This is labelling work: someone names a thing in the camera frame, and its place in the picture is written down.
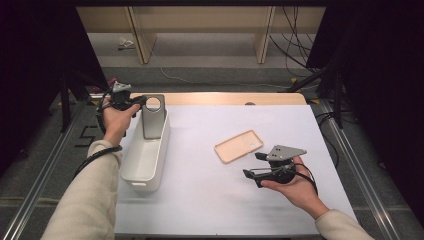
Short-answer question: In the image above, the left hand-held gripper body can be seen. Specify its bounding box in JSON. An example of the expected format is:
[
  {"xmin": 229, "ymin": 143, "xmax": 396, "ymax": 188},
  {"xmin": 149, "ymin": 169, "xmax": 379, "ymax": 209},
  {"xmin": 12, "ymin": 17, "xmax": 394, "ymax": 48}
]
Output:
[{"xmin": 109, "ymin": 81, "xmax": 135, "ymax": 112}]

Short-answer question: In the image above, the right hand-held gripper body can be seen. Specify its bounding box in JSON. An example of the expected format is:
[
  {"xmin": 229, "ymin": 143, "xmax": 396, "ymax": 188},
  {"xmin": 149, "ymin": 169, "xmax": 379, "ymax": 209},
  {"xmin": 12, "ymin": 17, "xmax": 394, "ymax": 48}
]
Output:
[{"xmin": 254, "ymin": 144, "xmax": 308, "ymax": 188}]

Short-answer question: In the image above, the beige phone case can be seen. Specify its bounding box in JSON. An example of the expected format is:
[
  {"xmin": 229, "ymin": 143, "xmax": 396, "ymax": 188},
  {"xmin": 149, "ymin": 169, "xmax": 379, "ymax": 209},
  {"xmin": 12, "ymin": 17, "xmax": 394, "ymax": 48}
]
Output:
[{"xmin": 214, "ymin": 129, "xmax": 265, "ymax": 164}]

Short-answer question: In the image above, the white plastic storage box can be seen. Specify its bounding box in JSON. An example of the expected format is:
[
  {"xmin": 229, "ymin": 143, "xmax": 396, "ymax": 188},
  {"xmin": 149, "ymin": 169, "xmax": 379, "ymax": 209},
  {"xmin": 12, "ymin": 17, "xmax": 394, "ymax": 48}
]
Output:
[{"xmin": 119, "ymin": 106, "xmax": 171, "ymax": 193}]

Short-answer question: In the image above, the person's left hand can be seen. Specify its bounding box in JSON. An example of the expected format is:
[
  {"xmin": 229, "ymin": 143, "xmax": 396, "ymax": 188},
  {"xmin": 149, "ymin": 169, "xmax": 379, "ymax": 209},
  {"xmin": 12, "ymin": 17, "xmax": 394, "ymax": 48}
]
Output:
[{"xmin": 101, "ymin": 103, "xmax": 141, "ymax": 147}]

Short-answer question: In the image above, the person's right hand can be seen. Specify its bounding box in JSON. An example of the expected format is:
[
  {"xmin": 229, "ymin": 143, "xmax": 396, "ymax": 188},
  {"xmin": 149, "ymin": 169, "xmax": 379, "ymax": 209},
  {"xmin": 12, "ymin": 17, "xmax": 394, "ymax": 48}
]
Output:
[{"xmin": 260, "ymin": 156, "xmax": 330, "ymax": 220}]

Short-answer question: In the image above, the pink object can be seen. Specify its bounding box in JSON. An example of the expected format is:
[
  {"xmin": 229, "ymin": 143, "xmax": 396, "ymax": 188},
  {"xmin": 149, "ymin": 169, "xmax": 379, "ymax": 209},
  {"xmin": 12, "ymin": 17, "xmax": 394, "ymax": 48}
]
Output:
[{"xmin": 91, "ymin": 76, "xmax": 118, "ymax": 94}]

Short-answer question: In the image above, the white table cover sheet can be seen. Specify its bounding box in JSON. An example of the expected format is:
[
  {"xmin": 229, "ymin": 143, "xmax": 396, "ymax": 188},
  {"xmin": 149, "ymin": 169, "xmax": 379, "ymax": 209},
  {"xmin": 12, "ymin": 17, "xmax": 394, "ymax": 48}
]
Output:
[{"xmin": 114, "ymin": 104, "xmax": 358, "ymax": 236}]

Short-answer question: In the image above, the crumpled white paper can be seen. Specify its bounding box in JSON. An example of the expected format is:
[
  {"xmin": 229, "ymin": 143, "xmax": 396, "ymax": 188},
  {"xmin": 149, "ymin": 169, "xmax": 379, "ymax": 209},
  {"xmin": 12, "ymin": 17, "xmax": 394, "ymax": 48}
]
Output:
[{"xmin": 117, "ymin": 36, "xmax": 135, "ymax": 51}]

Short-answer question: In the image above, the black tripod stand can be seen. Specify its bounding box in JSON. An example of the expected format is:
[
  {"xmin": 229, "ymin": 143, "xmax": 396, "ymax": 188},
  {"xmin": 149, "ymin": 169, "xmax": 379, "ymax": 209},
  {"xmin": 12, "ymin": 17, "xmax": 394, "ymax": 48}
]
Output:
[
  {"xmin": 59, "ymin": 68, "xmax": 113, "ymax": 133},
  {"xmin": 286, "ymin": 63, "xmax": 345, "ymax": 129}
]

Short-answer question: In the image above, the black curtain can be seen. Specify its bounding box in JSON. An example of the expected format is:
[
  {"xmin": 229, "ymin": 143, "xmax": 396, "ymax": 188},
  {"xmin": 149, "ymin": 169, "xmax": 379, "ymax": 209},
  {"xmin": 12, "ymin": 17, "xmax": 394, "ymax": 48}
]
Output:
[
  {"xmin": 306, "ymin": 0, "xmax": 424, "ymax": 228},
  {"xmin": 0, "ymin": 0, "xmax": 108, "ymax": 174}
]

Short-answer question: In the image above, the light wooden shelf unit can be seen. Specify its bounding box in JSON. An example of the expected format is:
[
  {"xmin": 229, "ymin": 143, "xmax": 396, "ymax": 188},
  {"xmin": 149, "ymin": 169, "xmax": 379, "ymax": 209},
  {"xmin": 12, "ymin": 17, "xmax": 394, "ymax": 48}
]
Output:
[{"xmin": 75, "ymin": 5, "xmax": 327, "ymax": 65}]

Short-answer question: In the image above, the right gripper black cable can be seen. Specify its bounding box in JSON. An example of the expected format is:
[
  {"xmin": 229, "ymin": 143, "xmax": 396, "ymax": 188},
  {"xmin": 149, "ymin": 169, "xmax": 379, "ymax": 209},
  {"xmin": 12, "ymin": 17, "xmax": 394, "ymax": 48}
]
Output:
[{"xmin": 249, "ymin": 163, "xmax": 319, "ymax": 196}]

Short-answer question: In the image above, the thin black floor cable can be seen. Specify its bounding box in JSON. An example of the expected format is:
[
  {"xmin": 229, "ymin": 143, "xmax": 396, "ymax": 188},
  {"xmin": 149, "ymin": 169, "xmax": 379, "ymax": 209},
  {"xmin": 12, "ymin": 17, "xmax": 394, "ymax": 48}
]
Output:
[{"xmin": 314, "ymin": 111, "xmax": 341, "ymax": 168}]

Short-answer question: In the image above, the white floor cable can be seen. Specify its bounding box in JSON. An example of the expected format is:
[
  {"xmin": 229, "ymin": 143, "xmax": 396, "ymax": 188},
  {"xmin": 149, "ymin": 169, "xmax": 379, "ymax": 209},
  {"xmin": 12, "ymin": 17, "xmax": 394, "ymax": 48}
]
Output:
[{"xmin": 159, "ymin": 67, "xmax": 291, "ymax": 89}]

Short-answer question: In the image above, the metal floor rail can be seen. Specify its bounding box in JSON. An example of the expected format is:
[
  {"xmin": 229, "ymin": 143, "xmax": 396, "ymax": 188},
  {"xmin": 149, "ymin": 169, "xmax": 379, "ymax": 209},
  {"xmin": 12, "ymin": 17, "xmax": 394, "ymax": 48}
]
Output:
[
  {"xmin": 0, "ymin": 99, "xmax": 89, "ymax": 240},
  {"xmin": 318, "ymin": 99, "xmax": 406, "ymax": 240}
]

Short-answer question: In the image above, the bundle of black cables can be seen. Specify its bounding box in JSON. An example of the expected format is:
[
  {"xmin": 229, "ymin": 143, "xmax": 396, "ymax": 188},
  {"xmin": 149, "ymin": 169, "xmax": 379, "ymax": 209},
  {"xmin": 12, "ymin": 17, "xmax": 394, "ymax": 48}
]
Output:
[{"xmin": 269, "ymin": 5, "xmax": 321, "ymax": 78}]

